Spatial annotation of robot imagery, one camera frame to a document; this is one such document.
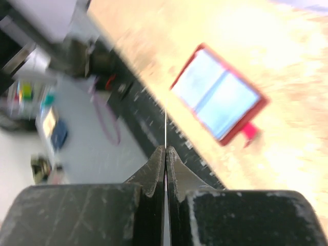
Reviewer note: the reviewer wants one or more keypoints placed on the gold credit card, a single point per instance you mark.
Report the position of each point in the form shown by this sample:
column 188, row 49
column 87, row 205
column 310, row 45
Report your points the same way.
column 165, row 131

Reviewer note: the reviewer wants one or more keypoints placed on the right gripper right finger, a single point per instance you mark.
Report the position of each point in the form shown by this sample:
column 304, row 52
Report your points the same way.
column 203, row 215

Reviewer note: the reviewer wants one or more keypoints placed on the red leather card holder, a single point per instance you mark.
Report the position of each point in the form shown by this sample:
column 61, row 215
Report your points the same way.
column 219, row 96

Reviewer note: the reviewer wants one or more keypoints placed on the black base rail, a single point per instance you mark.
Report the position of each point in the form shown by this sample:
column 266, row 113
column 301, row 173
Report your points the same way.
column 139, row 76

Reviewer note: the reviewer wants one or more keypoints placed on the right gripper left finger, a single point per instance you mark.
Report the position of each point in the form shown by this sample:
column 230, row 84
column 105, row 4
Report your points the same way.
column 128, row 213

